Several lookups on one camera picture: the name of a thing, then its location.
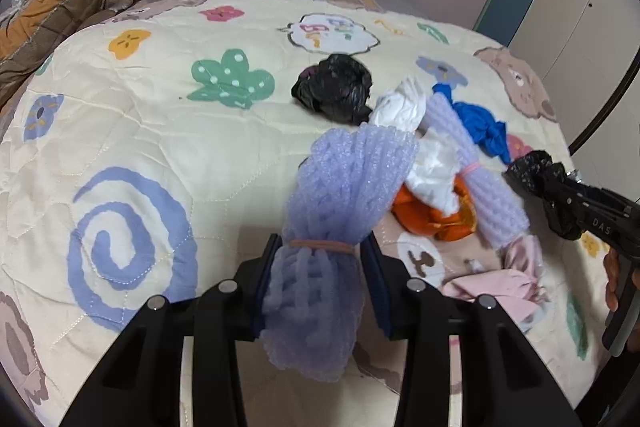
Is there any large crumpled black plastic bag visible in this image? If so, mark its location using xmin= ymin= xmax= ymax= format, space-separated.
xmin=291 ymin=54 xmax=375 ymax=125

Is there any white cabinet door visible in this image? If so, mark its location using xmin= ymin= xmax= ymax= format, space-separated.
xmin=510 ymin=0 xmax=640 ymax=148

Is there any white plastic bag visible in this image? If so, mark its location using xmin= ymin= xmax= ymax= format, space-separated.
xmin=369 ymin=77 xmax=468 ymax=215

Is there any orange plastic bag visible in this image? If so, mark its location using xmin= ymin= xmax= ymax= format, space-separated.
xmin=391 ymin=177 xmax=478 ymax=242

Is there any person's right hand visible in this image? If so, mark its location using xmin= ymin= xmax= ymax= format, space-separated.
xmin=603 ymin=249 xmax=640 ymax=314

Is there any blue plastic bag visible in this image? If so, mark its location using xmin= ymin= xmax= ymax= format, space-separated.
xmin=432 ymin=83 xmax=513 ymax=165

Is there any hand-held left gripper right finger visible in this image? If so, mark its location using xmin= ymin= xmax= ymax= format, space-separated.
xmin=361 ymin=237 xmax=583 ymax=427

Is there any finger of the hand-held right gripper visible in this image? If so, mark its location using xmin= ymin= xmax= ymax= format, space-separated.
xmin=537 ymin=174 xmax=628 ymax=215

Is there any wide purple foam net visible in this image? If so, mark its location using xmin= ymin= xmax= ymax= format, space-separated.
xmin=259 ymin=124 xmax=421 ymax=383

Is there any pink plastic bag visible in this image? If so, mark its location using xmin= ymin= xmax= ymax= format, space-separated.
xmin=440 ymin=237 xmax=548 ymax=334

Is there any long purple foam net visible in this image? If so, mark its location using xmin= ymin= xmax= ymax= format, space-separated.
xmin=424 ymin=94 xmax=531 ymax=250

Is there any cream printed blanket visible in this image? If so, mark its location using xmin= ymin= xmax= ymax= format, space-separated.
xmin=0 ymin=0 xmax=621 ymax=427

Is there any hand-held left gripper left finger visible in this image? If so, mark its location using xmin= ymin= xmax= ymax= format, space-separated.
xmin=60 ymin=233 xmax=281 ymax=427

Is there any small black plastic bag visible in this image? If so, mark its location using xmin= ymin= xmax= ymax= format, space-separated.
xmin=505 ymin=150 xmax=596 ymax=242

